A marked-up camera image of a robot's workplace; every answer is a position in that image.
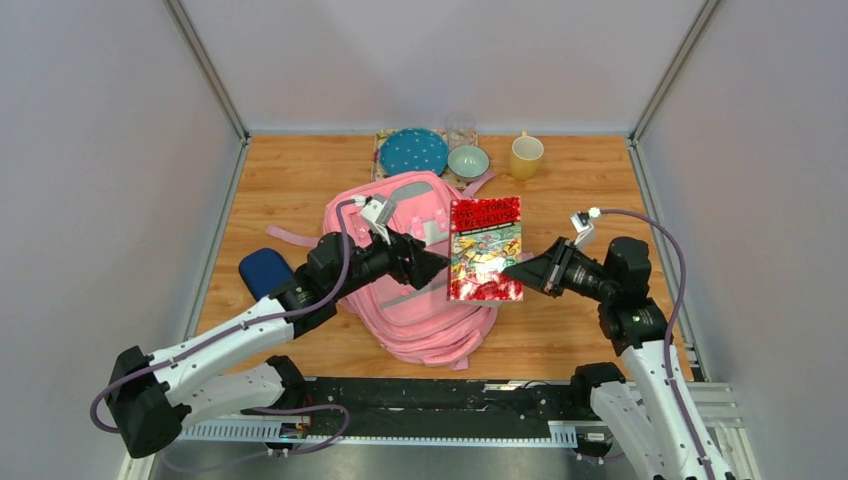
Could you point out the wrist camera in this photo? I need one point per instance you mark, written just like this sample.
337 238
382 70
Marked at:
583 222
372 218

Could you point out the yellow mug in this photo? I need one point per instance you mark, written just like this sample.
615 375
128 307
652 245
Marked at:
525 156

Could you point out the pink student backpack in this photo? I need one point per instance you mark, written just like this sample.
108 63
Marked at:
415 326

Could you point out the navy blue pencil case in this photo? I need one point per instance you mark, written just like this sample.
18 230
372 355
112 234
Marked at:
262 271

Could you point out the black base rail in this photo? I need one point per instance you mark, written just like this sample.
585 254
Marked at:
419 408

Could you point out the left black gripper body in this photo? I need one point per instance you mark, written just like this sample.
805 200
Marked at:
376 262

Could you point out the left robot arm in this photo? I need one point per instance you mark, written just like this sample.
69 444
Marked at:
152 397

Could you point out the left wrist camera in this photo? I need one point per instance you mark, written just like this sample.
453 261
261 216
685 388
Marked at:
372 218

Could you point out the red lettered comic book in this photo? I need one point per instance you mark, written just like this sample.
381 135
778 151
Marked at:
485 239

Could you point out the blue polka dot plate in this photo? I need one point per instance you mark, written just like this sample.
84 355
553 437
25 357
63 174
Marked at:
413 150

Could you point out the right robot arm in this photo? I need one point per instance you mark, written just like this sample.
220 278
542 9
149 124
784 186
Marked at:
656 424

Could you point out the light green bowl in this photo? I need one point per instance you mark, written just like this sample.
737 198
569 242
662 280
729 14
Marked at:
468 162

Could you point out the clear drinking glass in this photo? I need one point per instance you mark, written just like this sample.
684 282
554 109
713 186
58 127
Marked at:
460 129

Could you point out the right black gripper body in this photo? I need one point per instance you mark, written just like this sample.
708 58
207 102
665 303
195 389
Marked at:
584 278

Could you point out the floral placemat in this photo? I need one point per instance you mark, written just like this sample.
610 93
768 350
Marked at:
377 172

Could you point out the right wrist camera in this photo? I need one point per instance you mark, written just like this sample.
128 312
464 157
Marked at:
583 222

